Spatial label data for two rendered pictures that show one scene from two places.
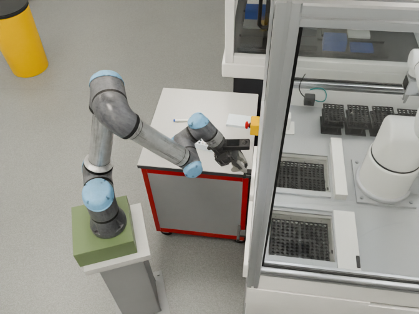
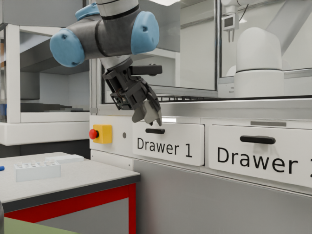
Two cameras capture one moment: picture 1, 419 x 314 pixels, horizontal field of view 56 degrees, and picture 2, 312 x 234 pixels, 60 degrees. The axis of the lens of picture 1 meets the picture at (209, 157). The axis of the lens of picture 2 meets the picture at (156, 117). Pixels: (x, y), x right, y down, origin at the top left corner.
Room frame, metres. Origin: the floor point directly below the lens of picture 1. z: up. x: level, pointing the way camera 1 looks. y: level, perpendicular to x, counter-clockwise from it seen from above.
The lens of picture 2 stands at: (0.63, 0.47, 0.97)
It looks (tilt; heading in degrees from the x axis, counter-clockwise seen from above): 1 degrees down; 307
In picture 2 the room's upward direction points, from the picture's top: straight up
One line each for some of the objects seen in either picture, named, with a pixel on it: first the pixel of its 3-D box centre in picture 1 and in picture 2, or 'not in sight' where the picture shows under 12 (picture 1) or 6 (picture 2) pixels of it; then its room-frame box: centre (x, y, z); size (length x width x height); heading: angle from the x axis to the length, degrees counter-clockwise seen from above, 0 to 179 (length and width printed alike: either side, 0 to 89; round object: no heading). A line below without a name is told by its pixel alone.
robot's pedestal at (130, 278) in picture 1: (129, 272); not in sight; (0.90, 0.44, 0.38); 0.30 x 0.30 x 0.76; 13
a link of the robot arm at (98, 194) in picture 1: (100, 198); not in sight; (0.91, 0.44, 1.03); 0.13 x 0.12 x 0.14; 14
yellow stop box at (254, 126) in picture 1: (254, 125); (101, 133); (1.43, -0.24, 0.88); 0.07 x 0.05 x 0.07; 170
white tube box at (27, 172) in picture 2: (202, 141); (37, 170); (1.43, 0.03, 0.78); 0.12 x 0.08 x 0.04; 69
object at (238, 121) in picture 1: (238, 121); (64, 159); (1.58, -0.17, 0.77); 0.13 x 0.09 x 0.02; 76
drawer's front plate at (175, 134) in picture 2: (253, 176); (164, 140); (1.10, -0.19, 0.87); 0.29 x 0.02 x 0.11; 170
